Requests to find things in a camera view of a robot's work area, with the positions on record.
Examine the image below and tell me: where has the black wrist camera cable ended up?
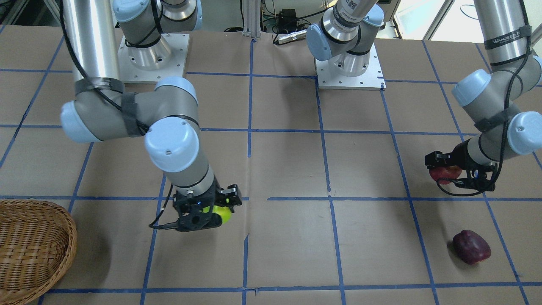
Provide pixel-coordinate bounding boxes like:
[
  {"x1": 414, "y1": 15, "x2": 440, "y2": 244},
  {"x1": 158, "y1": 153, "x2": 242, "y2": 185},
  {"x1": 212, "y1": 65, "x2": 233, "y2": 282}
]
[{"x1": 436, "y1": 25, "x2": 534, "y2": 197}]

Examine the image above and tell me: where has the aluminium frame post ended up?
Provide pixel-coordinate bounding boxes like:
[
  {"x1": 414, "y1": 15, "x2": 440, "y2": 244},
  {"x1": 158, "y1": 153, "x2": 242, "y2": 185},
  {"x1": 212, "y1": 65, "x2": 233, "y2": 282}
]
[{"x1": 241, "y1": 0, "x2": 262, "y2": 40}]

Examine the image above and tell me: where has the woven wicker basket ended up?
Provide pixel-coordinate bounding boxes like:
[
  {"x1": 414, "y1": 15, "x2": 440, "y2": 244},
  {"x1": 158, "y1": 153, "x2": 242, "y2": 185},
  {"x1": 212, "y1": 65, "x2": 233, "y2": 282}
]
[{"x1": 0, "y1": 199, "x2": 77, "y2": 305}]

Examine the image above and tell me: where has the green apple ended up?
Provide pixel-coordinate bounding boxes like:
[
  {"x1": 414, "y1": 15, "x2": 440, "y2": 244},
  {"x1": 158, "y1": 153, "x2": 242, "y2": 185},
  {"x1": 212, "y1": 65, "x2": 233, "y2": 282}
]
[{"x1": 204, "y1": 205, "x2": 232, "y2": 227}]

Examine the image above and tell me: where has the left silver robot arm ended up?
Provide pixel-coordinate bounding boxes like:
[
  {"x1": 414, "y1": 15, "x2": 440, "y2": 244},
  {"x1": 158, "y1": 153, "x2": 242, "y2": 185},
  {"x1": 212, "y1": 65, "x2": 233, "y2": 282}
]
[{"x1": 425, "y1": 0, "x2": 541, "y2": 196}]

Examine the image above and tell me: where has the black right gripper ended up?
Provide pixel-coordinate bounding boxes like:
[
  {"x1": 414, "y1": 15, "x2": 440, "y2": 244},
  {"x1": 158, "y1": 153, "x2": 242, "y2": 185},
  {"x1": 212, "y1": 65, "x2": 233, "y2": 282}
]
[{"x1": 174, "y1": 178, "x2": 242, "y2": 233}]

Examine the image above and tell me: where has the red yellow apple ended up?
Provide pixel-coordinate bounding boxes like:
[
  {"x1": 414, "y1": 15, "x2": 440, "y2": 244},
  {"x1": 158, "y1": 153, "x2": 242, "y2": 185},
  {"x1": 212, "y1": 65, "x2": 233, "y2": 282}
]
[{"x1": 429, "y1": 166, "x2": 463, "y2": 185}]

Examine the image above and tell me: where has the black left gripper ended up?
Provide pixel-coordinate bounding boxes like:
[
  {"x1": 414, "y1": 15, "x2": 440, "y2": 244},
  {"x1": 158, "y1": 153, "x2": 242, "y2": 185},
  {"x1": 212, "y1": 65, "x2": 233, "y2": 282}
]
[{"x1": 425, "y1": 140, "x2": 497, "y2": 192}]

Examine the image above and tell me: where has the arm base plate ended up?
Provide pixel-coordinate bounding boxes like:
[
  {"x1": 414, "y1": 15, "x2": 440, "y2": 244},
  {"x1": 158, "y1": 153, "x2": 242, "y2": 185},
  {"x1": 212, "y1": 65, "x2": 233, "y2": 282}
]
[
  {"x1": 314, "y1": 44, "x2": 387, "y2": 90},
  {"x1": 117, "y1": 33, "x2": 190, "y2": 84}
]

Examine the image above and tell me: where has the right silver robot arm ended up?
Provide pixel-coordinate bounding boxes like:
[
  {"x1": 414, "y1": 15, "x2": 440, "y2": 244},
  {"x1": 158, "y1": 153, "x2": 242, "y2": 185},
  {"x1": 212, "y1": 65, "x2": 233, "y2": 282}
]
[{"x1": 59, "y1": 0, "x2": 242, "y2": 232}]

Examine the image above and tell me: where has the dark red apple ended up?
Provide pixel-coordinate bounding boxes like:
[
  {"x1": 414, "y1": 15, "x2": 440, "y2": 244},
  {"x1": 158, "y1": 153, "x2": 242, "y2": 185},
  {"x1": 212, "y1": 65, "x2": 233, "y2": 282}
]
[{"x1": 452, "y1": 230, "x2": 492, "y2": 265}]

